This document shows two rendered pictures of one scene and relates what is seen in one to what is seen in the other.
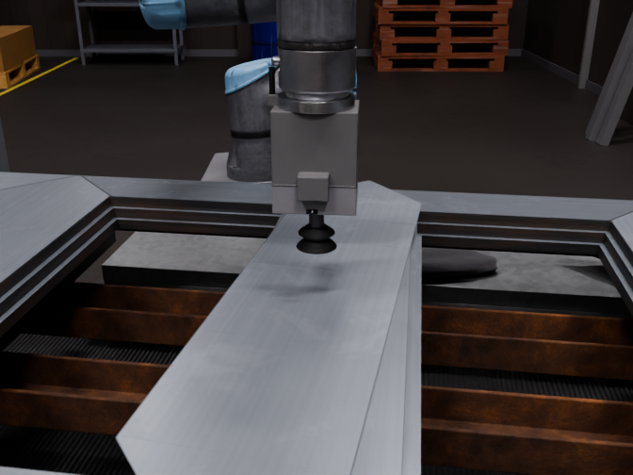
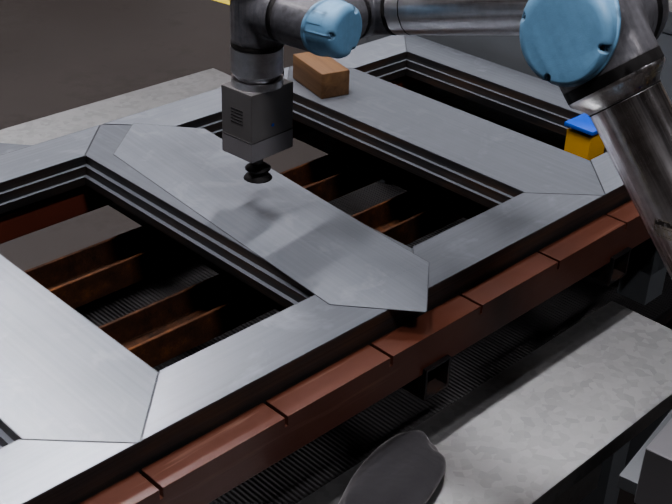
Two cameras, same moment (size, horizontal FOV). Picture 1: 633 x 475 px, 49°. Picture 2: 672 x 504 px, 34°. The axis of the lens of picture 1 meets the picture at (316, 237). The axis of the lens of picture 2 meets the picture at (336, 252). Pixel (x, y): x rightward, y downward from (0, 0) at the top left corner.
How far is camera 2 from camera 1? 2.03 m
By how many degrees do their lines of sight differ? 106
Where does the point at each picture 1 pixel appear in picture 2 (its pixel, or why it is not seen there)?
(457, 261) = (368, 475)
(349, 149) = (225, 106)
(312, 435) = (143, 156)
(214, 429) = (178, 143)
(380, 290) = (220, 216)
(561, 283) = not seen: outside the picture
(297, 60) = not seen: hidden behind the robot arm
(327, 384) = (166, 170)
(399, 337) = (169, 200)
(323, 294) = (243, 200)
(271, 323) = (235, 177)
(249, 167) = not seen: outside the picture
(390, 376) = (147, 184)
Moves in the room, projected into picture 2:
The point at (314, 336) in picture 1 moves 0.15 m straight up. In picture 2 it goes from (206, 182) to (203, 93)
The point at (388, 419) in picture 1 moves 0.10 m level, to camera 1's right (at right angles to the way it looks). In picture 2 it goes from (124, 172) to (76, 193)
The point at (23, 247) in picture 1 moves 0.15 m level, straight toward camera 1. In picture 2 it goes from (442, 148) to (356, 137)
